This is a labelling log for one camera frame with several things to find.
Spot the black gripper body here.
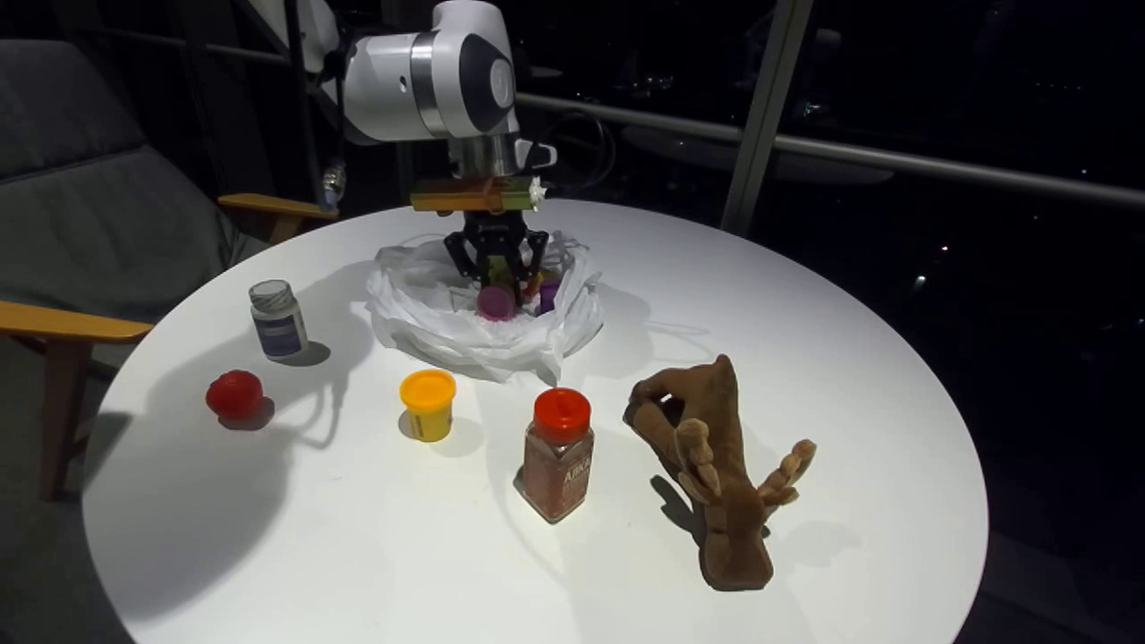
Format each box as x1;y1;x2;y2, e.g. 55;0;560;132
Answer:
443;212;549;267

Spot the white plastic bag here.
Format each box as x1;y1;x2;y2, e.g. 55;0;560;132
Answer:
365;234;605;382

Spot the yellow play dough tub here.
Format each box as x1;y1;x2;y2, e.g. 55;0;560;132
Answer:
402;369;458;445

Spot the small jar with grey lid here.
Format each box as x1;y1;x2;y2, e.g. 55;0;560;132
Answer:
246;281;309;362

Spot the spice jar with red lid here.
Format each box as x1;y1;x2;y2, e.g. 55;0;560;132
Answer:
517;386;593;522

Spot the red play dough tub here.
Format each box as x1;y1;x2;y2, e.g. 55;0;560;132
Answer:
204;369;272;429

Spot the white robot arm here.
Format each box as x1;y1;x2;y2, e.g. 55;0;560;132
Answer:
309;0;549;306

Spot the metal window railing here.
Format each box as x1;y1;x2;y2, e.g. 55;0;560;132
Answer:
104;27;1145;212

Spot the grey armchair with wooden arms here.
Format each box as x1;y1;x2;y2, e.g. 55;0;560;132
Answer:
0;40;337;503

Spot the grey window post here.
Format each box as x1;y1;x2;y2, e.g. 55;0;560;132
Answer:
721;0;815;238

